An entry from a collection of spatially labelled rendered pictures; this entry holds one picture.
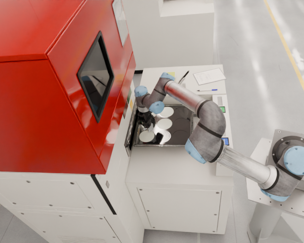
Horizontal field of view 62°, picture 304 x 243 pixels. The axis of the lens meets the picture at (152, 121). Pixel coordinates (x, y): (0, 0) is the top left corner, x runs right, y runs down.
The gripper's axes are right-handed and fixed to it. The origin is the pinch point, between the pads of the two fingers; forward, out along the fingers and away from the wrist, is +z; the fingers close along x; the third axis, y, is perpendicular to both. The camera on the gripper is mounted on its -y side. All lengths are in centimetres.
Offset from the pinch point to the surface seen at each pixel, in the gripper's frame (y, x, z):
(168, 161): 11.9, 19.0, 9.3
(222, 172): 6, 51, 5
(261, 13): -375, -33, 92
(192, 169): 10.0, 35.0, 9.3
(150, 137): 5.3, 2.9, 1.3
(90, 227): 65, -8, 31
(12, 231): 97, -102, 91
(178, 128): -8.7, 15.1, 1.4
